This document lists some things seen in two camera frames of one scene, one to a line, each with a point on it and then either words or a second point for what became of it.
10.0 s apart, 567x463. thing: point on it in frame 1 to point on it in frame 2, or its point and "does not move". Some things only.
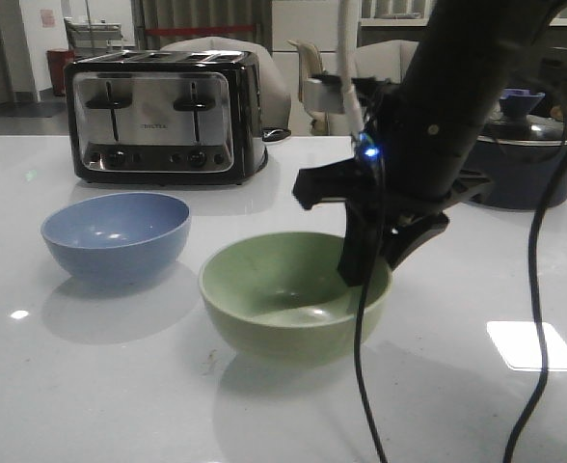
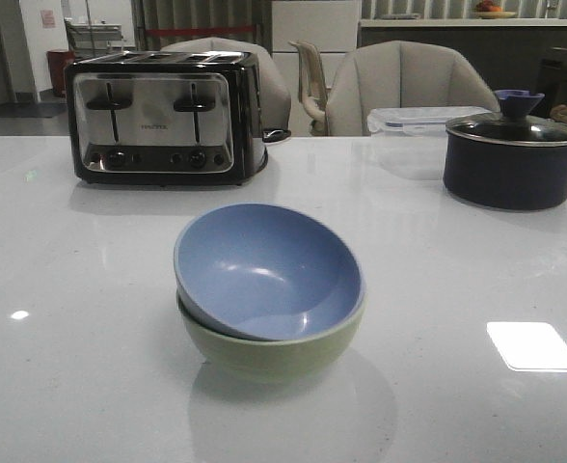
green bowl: [280, 298] to [274, 361]
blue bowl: [118, 236] to [267, 271]
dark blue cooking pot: [520, 172] does not move
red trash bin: [58, 60] does not move
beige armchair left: [275, 102] does not move
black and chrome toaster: [166, 117] does not move
